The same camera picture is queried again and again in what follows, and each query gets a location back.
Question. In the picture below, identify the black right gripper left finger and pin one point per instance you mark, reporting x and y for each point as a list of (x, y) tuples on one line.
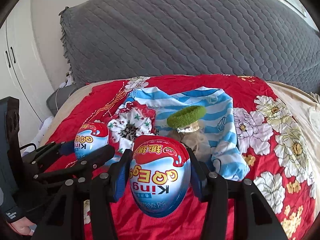
[(64, 218)]

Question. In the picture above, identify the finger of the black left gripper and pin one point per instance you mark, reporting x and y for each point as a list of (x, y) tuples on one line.
[(83, 167), (66, 148)]

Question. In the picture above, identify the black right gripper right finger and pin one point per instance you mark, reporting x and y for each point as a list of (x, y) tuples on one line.
[(253, 217)]

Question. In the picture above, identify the white red floral scrunchie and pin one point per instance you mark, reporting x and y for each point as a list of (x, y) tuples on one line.
[(130, 122)]

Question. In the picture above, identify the large blue red toy egg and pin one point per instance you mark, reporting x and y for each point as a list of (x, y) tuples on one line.
[(160, 173)]

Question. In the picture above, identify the beige sheer stocking bundle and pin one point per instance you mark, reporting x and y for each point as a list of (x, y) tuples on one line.
[(193, 137)]

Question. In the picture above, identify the leopard print scrunchie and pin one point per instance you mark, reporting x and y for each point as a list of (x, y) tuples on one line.
[(129, 132)]

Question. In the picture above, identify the person's left hand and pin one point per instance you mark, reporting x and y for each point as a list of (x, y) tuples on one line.
[(22, 226)]

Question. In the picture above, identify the grey pillow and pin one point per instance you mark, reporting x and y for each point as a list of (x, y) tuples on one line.
[(59, 97)]

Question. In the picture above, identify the blue white striped cloth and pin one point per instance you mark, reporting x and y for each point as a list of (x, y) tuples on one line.
[(219, 126)]

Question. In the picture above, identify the red floral bedspread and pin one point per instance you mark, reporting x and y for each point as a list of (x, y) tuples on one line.
[(251, 131)]

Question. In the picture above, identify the white wardrobe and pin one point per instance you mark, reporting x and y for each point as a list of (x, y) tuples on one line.
[(22, 72)]

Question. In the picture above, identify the grey quilted headboard cover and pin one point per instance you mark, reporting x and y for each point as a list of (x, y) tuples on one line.
[(120, 39)]

